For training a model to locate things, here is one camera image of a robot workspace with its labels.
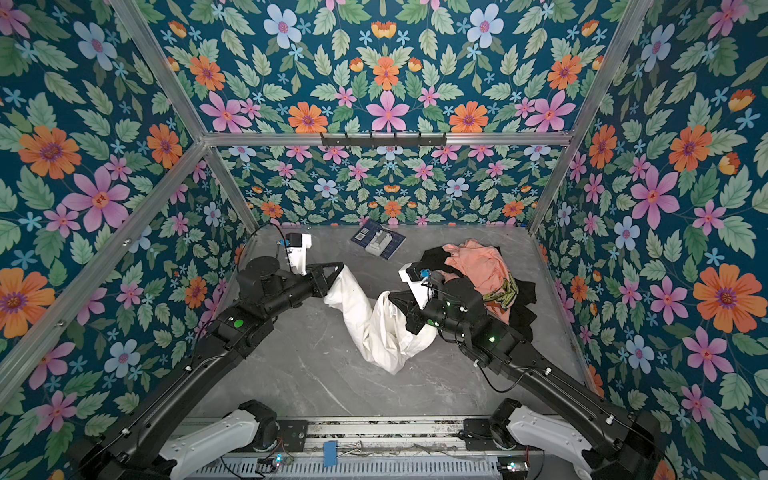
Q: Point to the pink peach cloth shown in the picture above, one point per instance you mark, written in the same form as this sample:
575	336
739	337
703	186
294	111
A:
483	266

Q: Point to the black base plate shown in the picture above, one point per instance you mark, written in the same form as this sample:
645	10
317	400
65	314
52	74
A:
286	435
476	435

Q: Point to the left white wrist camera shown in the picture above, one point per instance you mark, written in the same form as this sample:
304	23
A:
296	246

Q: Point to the black cloth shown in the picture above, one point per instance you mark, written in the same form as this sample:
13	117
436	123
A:
525	306

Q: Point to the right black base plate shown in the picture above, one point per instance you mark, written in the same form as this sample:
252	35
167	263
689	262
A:
476	435

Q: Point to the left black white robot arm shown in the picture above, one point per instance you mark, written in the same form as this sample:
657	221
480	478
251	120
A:
140	446

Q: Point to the green lit circuit board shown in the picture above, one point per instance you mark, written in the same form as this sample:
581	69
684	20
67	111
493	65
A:
274	463

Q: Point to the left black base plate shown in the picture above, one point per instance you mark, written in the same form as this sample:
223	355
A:
286	435

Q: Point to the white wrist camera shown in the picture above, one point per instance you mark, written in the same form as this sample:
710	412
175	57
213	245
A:
416	276
296	246

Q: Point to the white cloth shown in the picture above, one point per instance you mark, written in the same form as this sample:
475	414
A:
378	329

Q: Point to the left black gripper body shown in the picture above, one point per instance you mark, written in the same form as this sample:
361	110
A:
318	284

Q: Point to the dark blue booklet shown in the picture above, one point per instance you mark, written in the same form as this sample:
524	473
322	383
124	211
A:
378	240

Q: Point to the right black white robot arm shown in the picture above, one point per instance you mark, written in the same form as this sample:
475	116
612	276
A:
600	440

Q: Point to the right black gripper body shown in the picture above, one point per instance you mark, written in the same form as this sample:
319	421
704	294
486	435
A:
435	316

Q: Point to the blue tape piece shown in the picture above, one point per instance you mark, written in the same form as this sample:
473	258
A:
330	454

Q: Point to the green patterned cloth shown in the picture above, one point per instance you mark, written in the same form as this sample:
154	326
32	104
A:
504	296

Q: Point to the black hook rail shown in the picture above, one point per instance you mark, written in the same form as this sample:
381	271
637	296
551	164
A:
372	140

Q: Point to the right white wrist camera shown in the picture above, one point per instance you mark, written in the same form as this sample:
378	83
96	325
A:
416	276

